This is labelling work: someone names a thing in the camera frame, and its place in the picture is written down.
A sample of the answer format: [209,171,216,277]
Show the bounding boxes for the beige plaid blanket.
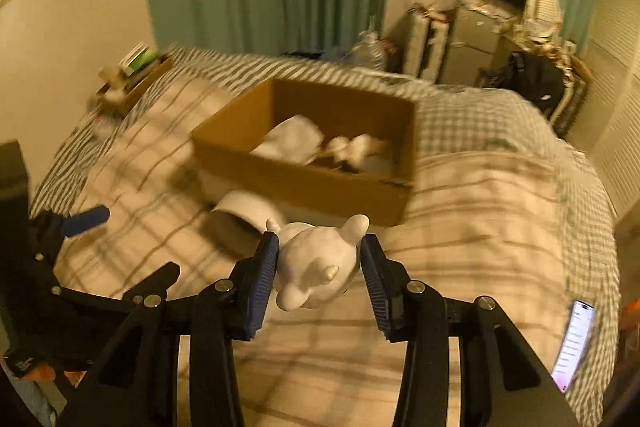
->
[54,77,573,427]

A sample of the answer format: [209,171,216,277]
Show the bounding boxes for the wooden tray with small things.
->
[96,42,176,118]

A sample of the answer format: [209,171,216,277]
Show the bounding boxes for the white cloth bundle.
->
[249,114,327,166]

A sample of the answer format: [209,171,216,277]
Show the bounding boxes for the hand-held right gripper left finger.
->
[57,231,281,427]

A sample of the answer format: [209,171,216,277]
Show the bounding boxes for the clear plastic water bottle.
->
[351,31,389,71]

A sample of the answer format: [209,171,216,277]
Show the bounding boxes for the white unicorn figurine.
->
[265,214,371,312]

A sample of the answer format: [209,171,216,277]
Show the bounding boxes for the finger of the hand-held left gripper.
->
[30,205,111,254]
[121,262,181,309]

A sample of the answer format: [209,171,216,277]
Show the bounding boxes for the white plush toy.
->
[324,133,392,174]

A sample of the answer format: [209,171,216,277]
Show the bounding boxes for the white louvered wardrobe door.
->
[564,0,640,219]

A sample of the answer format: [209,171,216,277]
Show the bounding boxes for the white cylindrical cup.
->
[209,189,287,259]

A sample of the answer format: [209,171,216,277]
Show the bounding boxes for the brown cardboard box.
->
[191,77,419,227]

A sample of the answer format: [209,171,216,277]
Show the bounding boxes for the green checked bed sheet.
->
[29,44,622,427]

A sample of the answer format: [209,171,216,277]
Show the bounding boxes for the black backpack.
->
[504,51,567,114]

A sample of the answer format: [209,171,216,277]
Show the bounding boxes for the grey cabinet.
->
[439,7,507,86]

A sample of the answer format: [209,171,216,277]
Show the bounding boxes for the white fan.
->
[521,0,562,38]

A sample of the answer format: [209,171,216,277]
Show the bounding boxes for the smartphone with lit screen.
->
[550,299,597,394]

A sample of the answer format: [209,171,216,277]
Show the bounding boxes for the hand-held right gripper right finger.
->
[360,234,581,427]

